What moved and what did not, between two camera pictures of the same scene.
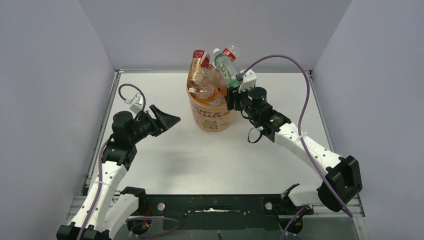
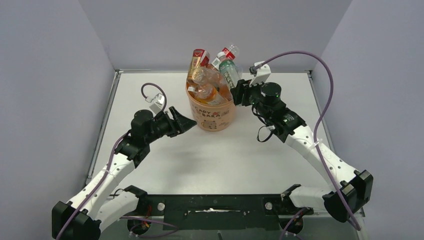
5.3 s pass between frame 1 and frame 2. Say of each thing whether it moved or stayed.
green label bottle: moved
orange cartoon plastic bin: stayed
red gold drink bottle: stayed
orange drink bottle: stayed
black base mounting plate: stayed
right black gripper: moved
